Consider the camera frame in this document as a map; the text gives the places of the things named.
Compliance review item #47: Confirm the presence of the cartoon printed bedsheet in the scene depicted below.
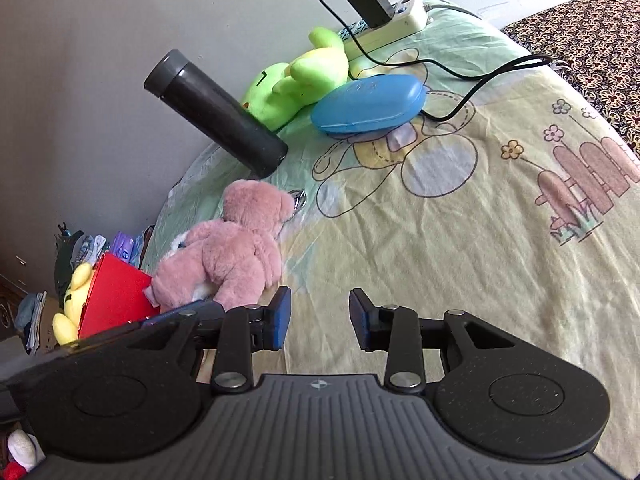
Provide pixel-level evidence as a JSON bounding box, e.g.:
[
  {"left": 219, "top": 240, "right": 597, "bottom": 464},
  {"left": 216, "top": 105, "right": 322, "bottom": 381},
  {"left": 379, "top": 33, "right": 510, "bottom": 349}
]
[{"left": 142, "top": 0, "right": 640, "bottom": 471}]

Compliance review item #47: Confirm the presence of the red cardboard box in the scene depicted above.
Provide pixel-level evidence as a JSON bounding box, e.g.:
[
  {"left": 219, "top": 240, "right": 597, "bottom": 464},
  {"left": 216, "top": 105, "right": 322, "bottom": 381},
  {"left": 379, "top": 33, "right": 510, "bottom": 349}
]
[{"left": 77, "top": 252, "right": 163, "bottom": 339}]

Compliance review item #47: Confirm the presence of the white power strip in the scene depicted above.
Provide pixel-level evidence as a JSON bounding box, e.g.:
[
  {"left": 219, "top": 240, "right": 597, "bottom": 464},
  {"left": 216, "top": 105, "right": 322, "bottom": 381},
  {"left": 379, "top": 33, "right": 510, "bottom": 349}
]
[{"left": 337, "top": 0, "right": 433, "bottom": 61}]

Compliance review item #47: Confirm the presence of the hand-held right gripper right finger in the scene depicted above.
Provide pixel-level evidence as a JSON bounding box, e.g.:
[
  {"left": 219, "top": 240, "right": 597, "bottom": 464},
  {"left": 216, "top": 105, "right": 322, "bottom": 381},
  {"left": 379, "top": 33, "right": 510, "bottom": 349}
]
[{"left": 348, "top": 287, "right": 516, "bottom": 393}]

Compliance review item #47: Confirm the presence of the blue glasses case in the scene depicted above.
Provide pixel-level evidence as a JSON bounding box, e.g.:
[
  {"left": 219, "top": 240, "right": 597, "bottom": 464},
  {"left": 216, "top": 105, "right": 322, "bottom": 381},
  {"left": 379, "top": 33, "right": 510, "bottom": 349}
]
[{"left": 310, "top": 74, "right": 427, "bottom": 136}]

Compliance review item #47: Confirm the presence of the brown cardboard box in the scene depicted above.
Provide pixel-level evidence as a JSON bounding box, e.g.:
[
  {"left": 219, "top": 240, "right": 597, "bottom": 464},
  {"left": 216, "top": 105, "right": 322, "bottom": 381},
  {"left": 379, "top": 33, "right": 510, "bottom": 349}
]
[{"left": 0, "top": 290, "right": 61, "bottom": 356}]

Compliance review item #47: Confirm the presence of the purple plastic packet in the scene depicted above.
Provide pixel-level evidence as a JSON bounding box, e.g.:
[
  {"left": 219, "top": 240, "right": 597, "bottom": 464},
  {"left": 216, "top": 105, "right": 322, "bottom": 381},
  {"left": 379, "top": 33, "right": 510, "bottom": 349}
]
[{"left": 110, "top": 231, "right": 137, "bottom": 266}]

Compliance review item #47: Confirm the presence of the pile of clothes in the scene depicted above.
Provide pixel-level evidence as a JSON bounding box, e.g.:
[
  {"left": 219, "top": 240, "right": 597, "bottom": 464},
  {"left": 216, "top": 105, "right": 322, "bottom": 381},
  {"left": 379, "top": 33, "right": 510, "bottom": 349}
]
[{"left": 54, "top": 222, "right": 156, "bottom": 281}]

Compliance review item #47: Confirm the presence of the black charger plug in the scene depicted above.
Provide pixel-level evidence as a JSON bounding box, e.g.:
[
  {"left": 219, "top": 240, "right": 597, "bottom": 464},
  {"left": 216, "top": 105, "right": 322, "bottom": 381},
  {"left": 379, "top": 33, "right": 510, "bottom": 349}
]
[{"left": 345, "top": 0, "right": 393, "bottom": 27}]

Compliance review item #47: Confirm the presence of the yellow tiger plush toy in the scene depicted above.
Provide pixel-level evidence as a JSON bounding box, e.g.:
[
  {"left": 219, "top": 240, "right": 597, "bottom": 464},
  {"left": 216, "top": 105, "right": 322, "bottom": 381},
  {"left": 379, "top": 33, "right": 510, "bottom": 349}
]
[{"left": 52, "top": 261, "right": 96, "bottom": 346}]

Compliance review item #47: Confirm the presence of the black charger cable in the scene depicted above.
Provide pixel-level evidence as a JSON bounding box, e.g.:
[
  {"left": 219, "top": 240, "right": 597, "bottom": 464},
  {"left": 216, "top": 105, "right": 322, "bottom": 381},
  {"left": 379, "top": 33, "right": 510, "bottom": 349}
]
[{"left": 311, "top": 0, "right": 553, "bottom": 123}]

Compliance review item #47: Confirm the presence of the pink plush bear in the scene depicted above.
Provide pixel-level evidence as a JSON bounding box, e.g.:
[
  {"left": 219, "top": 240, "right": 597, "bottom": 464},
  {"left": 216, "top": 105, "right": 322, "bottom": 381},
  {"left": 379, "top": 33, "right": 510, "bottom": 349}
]
[{"left": 150, "top": 179, "right": 297, "bottom": 311}]

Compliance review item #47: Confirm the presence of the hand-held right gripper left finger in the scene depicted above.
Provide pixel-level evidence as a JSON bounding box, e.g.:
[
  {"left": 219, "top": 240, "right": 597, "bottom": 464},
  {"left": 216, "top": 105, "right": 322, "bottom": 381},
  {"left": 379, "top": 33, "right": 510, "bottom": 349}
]
[{"left": 125, "top": 286, "right": 293, "bottom": 395}]

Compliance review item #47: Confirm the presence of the green frog plush toy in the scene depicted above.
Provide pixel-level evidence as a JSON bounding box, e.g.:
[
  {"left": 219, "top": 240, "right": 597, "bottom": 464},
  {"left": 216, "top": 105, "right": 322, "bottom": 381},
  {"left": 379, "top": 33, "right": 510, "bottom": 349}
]
[{"left": 242, "top": 26, "right": 350, "bottom": 129}]

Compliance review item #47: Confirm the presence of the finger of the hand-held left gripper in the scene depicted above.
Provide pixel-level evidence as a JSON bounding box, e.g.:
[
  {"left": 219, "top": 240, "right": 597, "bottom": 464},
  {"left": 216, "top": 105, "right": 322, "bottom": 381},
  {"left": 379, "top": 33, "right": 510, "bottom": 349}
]
[{"left": 141, "top": 300, "right": 211, "bottom": 330}]

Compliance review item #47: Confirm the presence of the brown patterned blanket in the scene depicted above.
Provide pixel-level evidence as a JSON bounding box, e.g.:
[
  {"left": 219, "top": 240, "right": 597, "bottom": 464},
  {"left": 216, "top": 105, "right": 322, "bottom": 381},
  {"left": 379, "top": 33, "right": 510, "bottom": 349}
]
[{"left": 502, "top": 0, "right": 640, "bottom": 156}]

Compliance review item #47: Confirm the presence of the black thermos bottle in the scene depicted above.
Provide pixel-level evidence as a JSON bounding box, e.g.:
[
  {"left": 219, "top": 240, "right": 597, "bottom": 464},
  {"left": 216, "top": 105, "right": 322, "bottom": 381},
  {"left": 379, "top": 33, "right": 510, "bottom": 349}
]
[{"left": 144, "top": 49, "right": 289, "bottom": 179}]

